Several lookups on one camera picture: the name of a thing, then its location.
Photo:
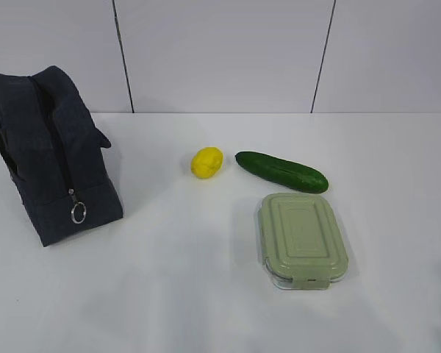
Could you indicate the dark blue fabric bag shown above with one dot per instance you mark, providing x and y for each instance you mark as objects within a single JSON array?
[{"x": 52, "y": 149}]

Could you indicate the yellow lemon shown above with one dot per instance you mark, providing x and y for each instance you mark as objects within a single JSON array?
[{"x": 207, "y": 162}]

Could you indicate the green cucumber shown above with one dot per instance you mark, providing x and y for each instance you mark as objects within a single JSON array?
[{"x": 292, "y": 175}]

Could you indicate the green lidded glass container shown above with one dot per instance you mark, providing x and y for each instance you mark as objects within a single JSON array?
[{"x": 302, "y": 246}]

